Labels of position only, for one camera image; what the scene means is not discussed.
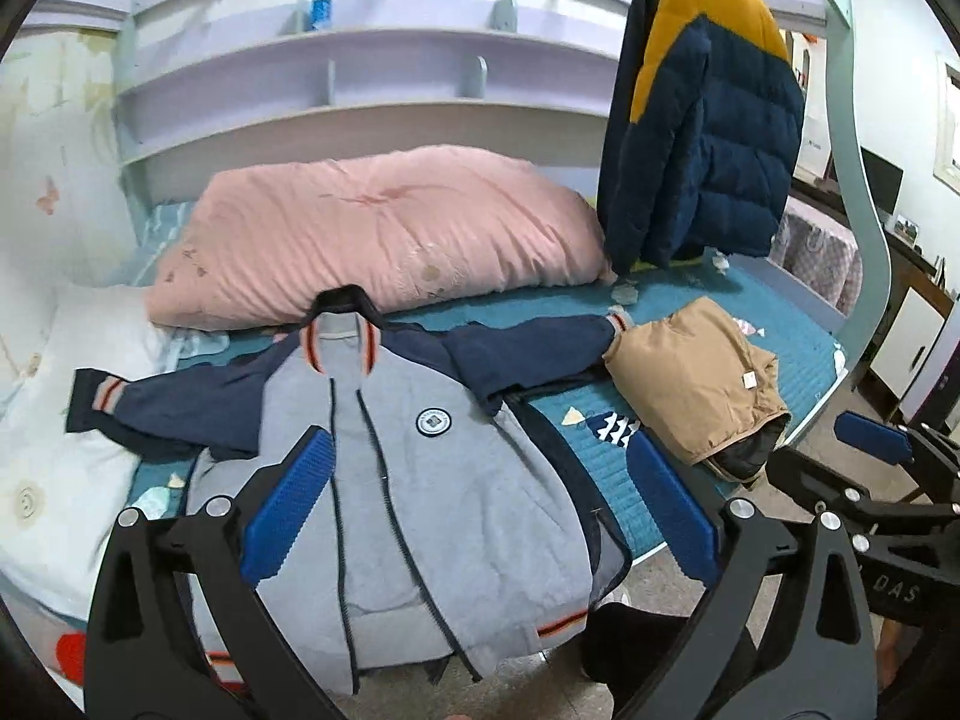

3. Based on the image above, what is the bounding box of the white window frame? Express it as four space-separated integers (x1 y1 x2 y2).
934 52 960 192

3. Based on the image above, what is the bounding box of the tan jacket with black lining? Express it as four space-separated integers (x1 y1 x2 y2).
604 296 792 485

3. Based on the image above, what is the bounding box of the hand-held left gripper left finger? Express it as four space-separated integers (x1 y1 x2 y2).
84 426 346 720

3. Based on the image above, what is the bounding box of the navy and yellow puffer jacket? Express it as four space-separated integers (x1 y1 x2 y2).
596 0 807 271

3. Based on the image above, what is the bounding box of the black monitor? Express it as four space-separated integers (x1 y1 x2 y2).
859 146 905 218

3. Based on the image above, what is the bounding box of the grey and navy jacket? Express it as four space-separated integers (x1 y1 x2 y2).
66 285 638 695

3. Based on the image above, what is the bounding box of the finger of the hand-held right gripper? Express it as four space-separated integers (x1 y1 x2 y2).
765 446 960 541
834 411 960 503

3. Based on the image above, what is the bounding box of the pale green bed frame post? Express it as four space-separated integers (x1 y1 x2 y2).
787 0 893 361

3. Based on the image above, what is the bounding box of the red cloth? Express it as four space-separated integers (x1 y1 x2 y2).
52 630 98 691

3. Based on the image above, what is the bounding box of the person's right forearm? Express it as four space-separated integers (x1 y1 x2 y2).
874 615 920 691

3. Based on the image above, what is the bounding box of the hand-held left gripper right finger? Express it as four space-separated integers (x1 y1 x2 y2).
622 435 880 720

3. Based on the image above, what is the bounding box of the white pillow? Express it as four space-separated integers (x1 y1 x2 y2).
0 281 181 616

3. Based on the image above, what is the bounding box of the pale headboard shelf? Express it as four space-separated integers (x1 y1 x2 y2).
112 0 631 203

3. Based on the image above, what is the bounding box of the dark and white cabinet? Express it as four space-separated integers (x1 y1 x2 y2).
870 225 960 425

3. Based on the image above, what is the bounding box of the teal patterned bed sheet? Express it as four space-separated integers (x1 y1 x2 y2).
124 199 845 563

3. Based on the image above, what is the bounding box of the patterned pale cloth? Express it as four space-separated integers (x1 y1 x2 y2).
772 206 863 316

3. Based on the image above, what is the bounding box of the pink quilt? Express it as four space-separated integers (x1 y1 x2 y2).
142 144 608 332

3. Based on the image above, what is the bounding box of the person's leg in dark pants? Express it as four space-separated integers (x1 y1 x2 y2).
581 604 725 720

